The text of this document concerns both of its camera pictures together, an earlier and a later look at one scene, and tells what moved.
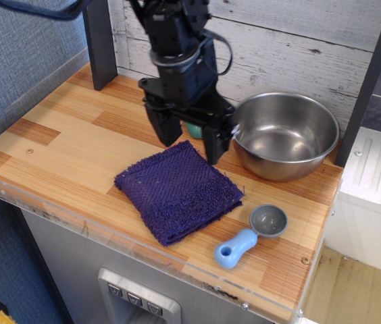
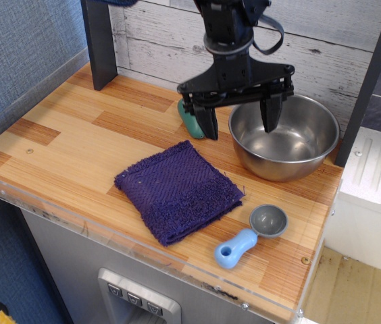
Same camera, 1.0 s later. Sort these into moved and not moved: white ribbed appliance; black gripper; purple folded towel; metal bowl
Moved: black gripper
Not moved: metal bowl; purple folded towel; white ribbed appliance
